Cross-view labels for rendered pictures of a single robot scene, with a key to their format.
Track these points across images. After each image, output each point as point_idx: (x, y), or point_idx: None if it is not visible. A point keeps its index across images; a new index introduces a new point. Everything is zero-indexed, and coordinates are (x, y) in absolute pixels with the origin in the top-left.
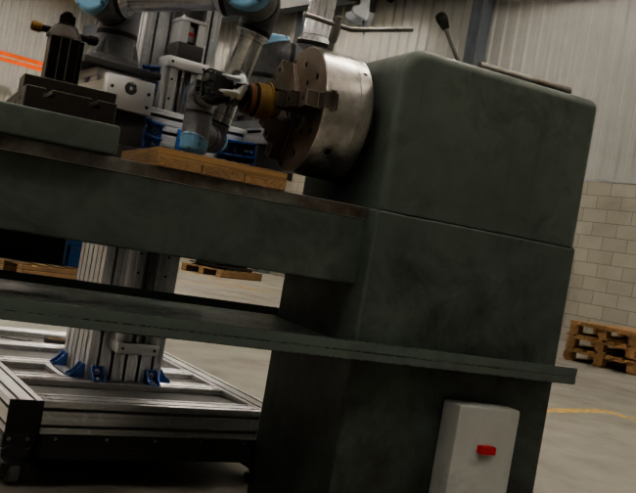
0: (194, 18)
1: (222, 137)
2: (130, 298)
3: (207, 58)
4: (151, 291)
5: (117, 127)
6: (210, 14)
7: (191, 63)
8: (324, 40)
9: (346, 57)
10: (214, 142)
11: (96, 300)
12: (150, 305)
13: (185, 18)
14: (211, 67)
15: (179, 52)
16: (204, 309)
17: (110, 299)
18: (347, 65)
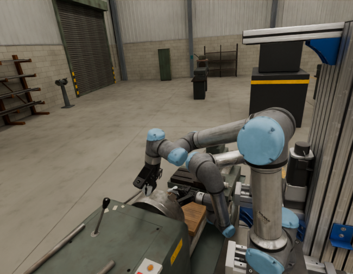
0: (285, 179)
1: (218, 227)
2: (209, 248)
3: (308, 212)
4: (218, 259)
5: (167, 181)
6: (313, 183)
7: (282, 203)
8: (250, 231)
9: (142, 196)
10: (213, 224)
11: None
12: (195, 246)
13: (284, 176)
14: (308, 220)
15: (282, 194)
16: (197, 268)
17: (201, 237)
18: (138, 197)
